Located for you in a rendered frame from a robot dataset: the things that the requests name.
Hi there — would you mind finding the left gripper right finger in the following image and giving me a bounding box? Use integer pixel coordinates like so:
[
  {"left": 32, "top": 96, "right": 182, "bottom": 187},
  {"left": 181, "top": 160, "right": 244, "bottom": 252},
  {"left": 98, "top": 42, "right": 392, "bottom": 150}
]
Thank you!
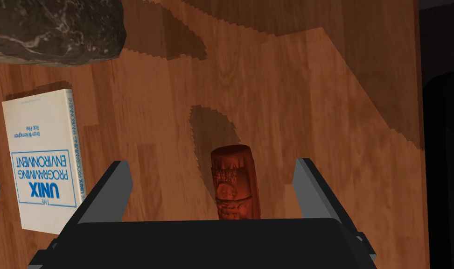
[{"left": 292, "top": 158, "right": 349, "bottom": 226}]

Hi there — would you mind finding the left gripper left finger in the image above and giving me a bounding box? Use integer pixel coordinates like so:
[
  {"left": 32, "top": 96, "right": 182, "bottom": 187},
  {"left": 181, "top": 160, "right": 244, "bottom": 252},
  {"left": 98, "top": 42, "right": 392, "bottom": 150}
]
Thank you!
[{"left": 77, "top": 160, "right": 134, "bottom": 224}]

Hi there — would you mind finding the white book with blue print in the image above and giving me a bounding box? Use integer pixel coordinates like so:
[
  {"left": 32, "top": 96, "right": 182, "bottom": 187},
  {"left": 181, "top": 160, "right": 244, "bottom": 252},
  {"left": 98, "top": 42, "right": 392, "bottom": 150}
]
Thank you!
[{"left": 1, "top": 89, "right": 86, "bottom": 235}]

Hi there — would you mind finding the red-brown cylindrical can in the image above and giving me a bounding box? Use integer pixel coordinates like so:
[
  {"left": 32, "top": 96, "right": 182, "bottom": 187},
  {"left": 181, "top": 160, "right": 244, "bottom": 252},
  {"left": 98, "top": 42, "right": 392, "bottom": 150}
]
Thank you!
[{"left": 210, "top": 144, "right": 261, "bottom": 221}]

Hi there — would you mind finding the wooden table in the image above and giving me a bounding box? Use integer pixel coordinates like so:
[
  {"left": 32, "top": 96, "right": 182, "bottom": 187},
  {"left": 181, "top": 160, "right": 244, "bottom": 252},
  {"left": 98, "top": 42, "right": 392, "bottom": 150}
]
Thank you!
[{"left": 0, "top": 0, "right": 431, "bottom": 269}]

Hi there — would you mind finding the dark marbled rock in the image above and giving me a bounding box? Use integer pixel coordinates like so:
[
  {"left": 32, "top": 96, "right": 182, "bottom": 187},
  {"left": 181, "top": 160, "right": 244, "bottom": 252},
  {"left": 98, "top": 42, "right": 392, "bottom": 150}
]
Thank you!
[{"left": 0, "top": 0, "right": 127, "bottom": 68}]

